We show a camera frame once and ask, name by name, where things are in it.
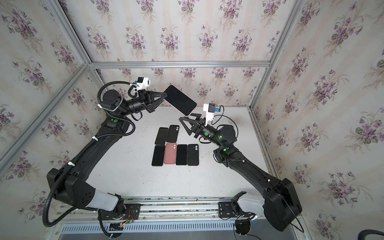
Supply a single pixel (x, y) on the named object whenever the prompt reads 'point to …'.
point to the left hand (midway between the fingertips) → (166, 94)
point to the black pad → (181, 154)
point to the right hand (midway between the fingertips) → (179, 118)
